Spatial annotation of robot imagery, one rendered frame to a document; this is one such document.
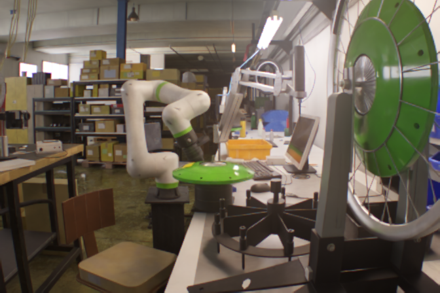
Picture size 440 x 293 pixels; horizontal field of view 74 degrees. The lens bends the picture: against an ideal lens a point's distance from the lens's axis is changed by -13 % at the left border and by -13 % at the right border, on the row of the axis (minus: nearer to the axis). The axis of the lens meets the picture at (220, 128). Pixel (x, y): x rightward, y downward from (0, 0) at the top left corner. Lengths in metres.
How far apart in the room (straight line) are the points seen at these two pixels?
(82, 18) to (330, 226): 10.66
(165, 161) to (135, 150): 0.17
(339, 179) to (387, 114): 0.14
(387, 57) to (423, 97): 0.09
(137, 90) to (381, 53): 1.44
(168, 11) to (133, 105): 8.44
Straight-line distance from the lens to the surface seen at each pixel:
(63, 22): 11.29
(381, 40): 0.54
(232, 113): 1.71
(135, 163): 1.75
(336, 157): 0.56
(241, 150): 2.35
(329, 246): 0.60
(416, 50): 0.49
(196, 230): 1.10
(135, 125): 1.77
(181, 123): 1.45
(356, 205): 0.69
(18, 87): 8.17
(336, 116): 0.55
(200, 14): 9.96
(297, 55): 1.21
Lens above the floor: 1.33
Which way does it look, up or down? 5 degrees down
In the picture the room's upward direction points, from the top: straight up
